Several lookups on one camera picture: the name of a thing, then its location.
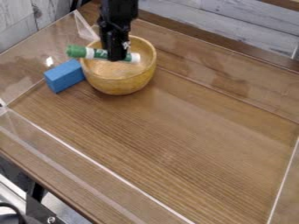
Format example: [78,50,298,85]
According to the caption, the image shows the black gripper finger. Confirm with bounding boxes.
[98,21,110,49]
[107,30,129,61]

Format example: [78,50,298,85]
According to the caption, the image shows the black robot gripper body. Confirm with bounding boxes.
[98,0,139,32]

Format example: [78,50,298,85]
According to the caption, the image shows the green white dry-erase marker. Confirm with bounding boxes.
[66,45,142,63]

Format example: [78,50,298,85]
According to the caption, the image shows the brown wooden bowl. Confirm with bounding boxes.
[79,35,157,95]

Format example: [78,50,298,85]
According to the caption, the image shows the blue rectangular block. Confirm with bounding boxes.
[45,59,86,94]

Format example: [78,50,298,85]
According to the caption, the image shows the black table leg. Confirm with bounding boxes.
[31,182,46,202]

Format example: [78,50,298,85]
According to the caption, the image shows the clear acrylic corner bracket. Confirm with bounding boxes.
[74,10,101,41]

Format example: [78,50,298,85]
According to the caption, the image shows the clear acrylic tray wall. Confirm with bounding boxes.
[0,99,195,224]

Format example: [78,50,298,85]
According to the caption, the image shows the black cable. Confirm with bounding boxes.
[0,203,27,224]

